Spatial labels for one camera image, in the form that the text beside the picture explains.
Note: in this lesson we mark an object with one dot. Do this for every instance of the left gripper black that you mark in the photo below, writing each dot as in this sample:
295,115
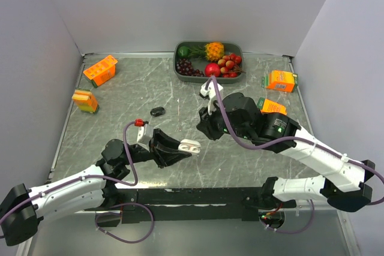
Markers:
164,148

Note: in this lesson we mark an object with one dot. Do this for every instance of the orange pineapple toy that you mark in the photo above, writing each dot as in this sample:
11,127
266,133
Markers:
213,51

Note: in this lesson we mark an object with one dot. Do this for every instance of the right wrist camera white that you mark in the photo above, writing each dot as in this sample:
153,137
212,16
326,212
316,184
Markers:
211,89

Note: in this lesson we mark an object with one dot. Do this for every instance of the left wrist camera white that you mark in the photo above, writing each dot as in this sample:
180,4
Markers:
144,134

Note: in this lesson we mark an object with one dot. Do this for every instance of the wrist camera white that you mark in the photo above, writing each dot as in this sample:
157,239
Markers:
211,89
144,134

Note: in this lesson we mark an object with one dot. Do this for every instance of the red apple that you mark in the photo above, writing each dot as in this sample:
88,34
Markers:
212,69

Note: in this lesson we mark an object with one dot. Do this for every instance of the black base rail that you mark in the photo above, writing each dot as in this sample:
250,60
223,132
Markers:
184,204

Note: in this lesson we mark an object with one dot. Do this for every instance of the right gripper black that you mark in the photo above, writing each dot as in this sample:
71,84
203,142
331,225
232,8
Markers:
206,123

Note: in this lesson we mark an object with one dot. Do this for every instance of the orange green box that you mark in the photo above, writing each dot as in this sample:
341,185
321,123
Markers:
280,81

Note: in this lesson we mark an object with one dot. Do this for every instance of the orange flat box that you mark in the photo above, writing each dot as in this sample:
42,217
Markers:
267,106

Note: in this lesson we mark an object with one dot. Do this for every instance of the red lychee bunch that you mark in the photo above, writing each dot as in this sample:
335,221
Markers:
231,66

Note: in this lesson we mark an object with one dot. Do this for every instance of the orange juice carton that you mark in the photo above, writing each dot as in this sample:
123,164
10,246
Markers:
102,71

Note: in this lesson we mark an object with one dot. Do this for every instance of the green lime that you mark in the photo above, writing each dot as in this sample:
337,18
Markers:
183,52

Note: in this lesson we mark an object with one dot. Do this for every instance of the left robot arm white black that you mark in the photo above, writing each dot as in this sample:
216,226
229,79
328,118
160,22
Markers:
24,209

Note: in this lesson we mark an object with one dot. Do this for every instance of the black charging case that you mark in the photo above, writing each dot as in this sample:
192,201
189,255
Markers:
158,111

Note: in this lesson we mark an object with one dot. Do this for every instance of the dark grape bunch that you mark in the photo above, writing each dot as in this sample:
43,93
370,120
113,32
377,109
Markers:
184,67

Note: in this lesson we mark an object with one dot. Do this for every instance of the orange yellow carton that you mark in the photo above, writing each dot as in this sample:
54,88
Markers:
85,101

